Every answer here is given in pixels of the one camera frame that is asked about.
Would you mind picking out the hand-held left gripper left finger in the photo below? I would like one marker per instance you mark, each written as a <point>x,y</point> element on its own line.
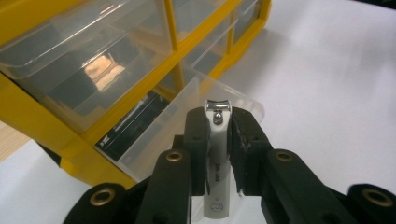
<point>174,180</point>

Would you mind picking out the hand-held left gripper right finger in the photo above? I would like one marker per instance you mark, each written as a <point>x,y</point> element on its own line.
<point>280,183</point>

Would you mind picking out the white silver nail clipper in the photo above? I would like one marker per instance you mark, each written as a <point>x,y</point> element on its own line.
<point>218,146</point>

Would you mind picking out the small clear plastic drawer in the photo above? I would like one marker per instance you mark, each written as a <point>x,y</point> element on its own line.
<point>162,124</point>

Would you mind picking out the yellow black drawer organizer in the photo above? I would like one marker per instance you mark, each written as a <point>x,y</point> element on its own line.
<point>28,118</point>

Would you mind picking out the group of clear drawers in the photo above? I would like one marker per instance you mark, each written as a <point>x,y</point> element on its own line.
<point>77,62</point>

